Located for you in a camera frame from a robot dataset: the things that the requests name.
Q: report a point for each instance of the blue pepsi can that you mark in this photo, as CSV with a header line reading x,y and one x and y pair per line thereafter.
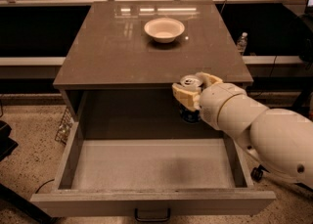
x,y
188,116

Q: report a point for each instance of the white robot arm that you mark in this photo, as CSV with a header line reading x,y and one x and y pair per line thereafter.
x,y
280,140

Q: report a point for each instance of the black drawer handle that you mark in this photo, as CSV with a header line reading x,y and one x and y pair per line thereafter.
x,y
152,216

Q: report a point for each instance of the white bowl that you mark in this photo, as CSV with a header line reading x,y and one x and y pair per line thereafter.
x,y
164,30

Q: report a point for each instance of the clear plastic water bottle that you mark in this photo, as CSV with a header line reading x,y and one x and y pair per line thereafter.
x,y
241,43

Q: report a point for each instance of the grey cabinet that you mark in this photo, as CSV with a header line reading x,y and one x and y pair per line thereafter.
x,y
112,50

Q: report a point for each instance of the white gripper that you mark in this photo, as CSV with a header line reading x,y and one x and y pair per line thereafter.
x,y
217,101

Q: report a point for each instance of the open grey top drawer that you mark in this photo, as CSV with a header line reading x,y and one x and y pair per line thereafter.
x,y
131,149

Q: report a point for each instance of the wire basket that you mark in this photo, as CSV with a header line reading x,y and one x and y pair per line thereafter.
x,y
64,127

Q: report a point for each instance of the black office chair base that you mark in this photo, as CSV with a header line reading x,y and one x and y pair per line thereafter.
x,y
257,173

